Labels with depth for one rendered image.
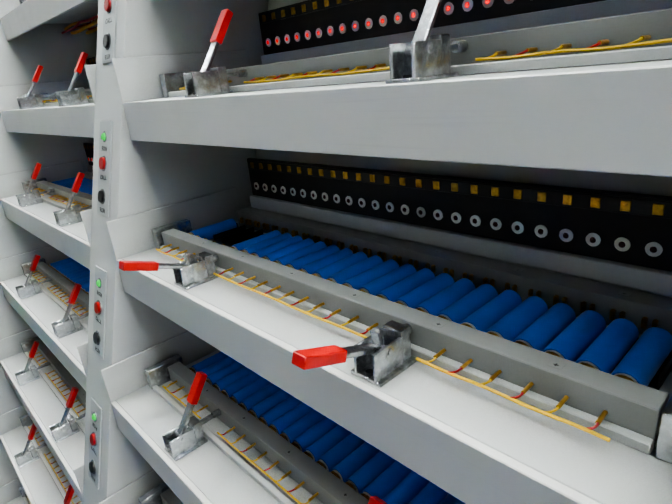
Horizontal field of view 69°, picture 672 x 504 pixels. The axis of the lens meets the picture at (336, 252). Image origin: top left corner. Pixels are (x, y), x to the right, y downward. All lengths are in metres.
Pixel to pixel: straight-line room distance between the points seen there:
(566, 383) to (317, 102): 0.24
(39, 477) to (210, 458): 0.77
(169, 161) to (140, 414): 0.33
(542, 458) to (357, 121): 0.23
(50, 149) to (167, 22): 0.72
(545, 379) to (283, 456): 0.30
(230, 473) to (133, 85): 0.46
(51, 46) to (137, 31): 0.71
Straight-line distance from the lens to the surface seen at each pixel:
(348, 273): 0.46
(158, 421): 0.68
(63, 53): 1.39
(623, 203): 0.41
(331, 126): 0.36
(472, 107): 0.28
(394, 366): 0.35
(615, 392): 0.31
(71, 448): 1.03
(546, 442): 0.30
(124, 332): 0.72
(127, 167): 0.67
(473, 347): 0.33
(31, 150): 1.36
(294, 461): 0.53
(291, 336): 0.40
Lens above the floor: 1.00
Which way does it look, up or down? 9 degrees down
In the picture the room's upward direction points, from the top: 6 degrees clockwise
